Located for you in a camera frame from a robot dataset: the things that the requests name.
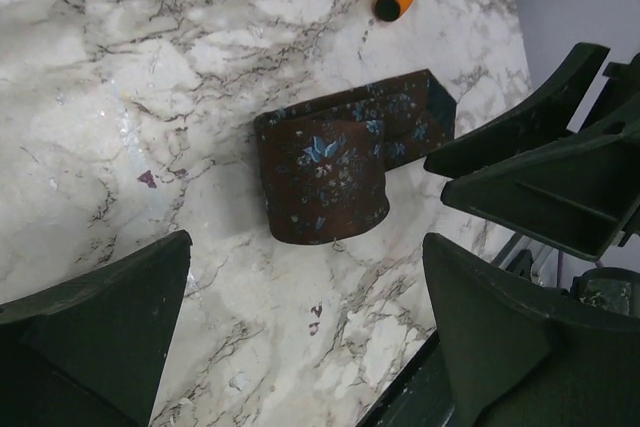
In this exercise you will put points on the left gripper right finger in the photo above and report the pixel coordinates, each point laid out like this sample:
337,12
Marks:
518,354

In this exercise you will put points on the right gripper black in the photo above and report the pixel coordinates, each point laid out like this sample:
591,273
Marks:
575,194

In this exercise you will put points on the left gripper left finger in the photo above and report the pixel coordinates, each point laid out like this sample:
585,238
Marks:
91,351

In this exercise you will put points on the brown blue floral tie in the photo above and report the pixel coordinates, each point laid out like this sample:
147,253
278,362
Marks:
323,161

